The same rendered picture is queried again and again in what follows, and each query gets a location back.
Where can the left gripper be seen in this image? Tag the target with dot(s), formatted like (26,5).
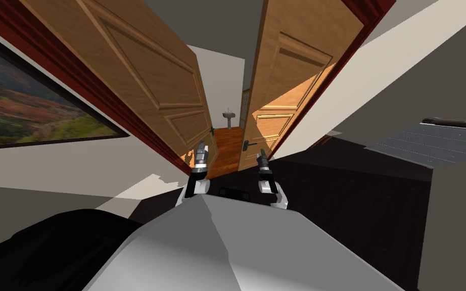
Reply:
(201,158)

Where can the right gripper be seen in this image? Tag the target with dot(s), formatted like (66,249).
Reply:
(264,165)

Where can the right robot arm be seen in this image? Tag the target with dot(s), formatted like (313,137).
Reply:
(278,193)

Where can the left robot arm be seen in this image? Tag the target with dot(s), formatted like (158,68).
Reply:
(55,250)

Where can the wooden panelled door leaf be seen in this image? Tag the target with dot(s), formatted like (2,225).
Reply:
(136,72)
(293,76)

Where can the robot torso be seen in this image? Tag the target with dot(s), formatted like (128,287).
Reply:
(233,250)

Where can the grey bed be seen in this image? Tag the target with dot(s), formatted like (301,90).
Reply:
(431,143)

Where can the framed landscape picture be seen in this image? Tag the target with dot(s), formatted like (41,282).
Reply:
(22,101)

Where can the white pedestal sink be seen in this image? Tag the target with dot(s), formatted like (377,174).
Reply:
(228,117)

